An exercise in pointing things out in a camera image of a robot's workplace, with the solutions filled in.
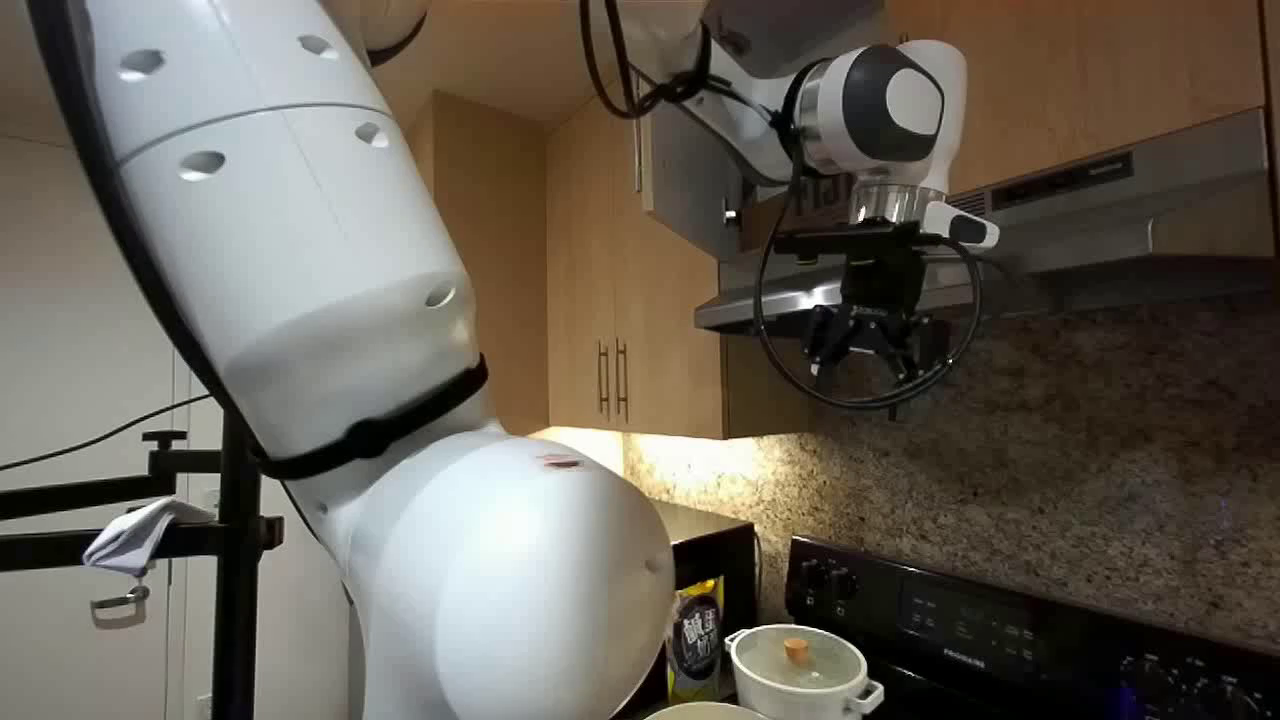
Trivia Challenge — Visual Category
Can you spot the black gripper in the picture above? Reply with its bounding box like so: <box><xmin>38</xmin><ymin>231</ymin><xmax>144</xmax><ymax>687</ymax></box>
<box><xmin>800</xmin><ymin>237</ymin><xmax>962</xmax><ymax>393</ymax></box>

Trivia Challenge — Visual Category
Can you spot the black countertop appliance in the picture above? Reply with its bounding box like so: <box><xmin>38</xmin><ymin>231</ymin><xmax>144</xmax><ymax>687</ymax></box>
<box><xmin>652</xmin><ymin>498</ymin><xmax>764</xmax><ymax>630</ymax></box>

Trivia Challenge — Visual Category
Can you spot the stainless steel range hood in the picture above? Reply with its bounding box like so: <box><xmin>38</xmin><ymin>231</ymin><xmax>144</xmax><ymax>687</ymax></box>
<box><xmin>694</xmin><ymin>108</ymin><xmax>1280</xmax><ymax>336</ymax></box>

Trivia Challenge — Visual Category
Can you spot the black stove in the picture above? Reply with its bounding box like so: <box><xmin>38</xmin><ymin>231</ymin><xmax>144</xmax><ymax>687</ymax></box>
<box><xmin>781</xmin><ymin>537</ymin><xmax>1280</xmax><ymax>720</ymax></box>

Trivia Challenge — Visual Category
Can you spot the white pot with lid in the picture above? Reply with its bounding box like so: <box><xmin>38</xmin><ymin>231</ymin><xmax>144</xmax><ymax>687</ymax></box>
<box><xmin>720</xmin><ymin>618</ymin><xmax>887</xmax><ymax>720</ymax></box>

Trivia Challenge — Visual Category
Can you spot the yellow and black product box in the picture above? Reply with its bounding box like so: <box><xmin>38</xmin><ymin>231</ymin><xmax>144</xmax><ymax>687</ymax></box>
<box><xmin>664</xmin><ymin>577</ymin><xmax>732</xmax><ymax>704</ymax></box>

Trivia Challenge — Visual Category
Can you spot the tall wooden cabinet panel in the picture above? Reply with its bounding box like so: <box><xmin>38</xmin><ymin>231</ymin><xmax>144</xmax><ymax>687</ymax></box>
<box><xmin>423</xmin><ymin>87</ymin><xmax>552</xmax><ymax>440</ymax></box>

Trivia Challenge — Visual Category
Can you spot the black metal stand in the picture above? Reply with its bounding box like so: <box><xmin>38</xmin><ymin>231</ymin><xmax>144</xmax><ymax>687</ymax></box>
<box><xmin>0</xmin><ymin>412</ymin><xmax>287</xmax><ymax>720</ymax></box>

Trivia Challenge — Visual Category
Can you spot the white cloth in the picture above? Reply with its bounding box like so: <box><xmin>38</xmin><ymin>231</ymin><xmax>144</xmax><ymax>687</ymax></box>
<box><xmin>82</xmin><ymin>497</ymin><xmax>220</xmax><ymax>579</ymax></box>

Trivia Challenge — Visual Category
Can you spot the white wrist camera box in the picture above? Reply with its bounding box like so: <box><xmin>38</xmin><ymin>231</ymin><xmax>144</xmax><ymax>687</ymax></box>
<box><xmin>917</xmin><ymin>195</ymin><xmax>1003</xmax><ymax>256</ymax></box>

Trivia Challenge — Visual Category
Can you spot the thin black wire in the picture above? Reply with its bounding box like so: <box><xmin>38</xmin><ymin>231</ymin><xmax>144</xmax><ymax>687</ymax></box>
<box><xmin>0</xmin><ymin>389</ymin><xmax>216</xmax><ymax>478</ymax></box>

